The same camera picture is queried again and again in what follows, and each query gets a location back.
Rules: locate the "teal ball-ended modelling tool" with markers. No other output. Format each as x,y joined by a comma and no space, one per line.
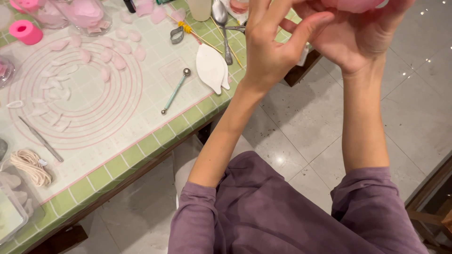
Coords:
175,90

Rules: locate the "pink cylinder mould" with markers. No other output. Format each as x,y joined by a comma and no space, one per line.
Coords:
25,4
25,32

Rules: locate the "white leaf-shaped veiner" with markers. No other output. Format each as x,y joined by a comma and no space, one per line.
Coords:
210,67

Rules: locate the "person's right fingers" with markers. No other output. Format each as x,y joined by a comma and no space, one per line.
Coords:
290,25

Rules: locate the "black bottle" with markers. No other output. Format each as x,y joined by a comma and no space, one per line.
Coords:
130,5

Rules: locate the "thin metal scalpel tool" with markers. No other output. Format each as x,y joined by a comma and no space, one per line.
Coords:
40,138

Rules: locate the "plain wooden skewer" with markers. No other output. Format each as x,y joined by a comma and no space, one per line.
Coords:
231,49

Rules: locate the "glass jar in plastic bag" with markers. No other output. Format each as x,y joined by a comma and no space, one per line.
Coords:
238,6

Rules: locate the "translucent mat with pink circles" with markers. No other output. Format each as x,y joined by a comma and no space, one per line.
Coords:
116,116

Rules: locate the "glass jar of pink petals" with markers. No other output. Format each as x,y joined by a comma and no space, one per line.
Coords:
47,17
84,16

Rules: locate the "purple long-sleeved shirt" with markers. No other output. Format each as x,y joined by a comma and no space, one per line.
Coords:
268,215

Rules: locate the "clear plastic box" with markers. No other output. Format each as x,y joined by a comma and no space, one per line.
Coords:
16,208

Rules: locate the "pink clay flower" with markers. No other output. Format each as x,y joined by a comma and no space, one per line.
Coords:
355,5

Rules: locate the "person's right hand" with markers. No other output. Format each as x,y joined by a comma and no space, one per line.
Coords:
360,38

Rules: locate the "clear acrylic square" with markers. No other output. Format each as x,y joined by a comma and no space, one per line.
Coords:
173,72

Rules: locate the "small glass jar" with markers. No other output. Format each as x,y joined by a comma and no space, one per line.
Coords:
5,72

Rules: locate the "scattered pink clay petals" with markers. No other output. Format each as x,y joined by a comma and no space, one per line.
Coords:
119,61

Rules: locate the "small white packet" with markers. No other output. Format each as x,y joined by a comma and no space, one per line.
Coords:
303,56

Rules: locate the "wooden furniture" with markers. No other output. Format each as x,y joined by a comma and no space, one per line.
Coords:
432,211

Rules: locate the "wooden skewer with yellow band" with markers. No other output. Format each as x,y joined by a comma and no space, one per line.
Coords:
201,38

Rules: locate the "cream plastic cup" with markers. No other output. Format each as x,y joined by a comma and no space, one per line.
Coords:
198,9

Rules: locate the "metal spoon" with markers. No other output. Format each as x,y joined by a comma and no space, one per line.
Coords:
220,14

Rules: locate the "small metal scissors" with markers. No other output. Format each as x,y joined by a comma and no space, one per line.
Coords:
236,28

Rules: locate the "scattered white clay petals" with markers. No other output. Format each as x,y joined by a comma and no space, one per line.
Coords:
54,84

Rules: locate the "white teardrop cutter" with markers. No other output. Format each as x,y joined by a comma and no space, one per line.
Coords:
10,104

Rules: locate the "metal teardrop cutter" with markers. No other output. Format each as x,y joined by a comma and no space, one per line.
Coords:
173,38

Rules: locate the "person's left hand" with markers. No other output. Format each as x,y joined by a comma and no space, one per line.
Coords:
265,53

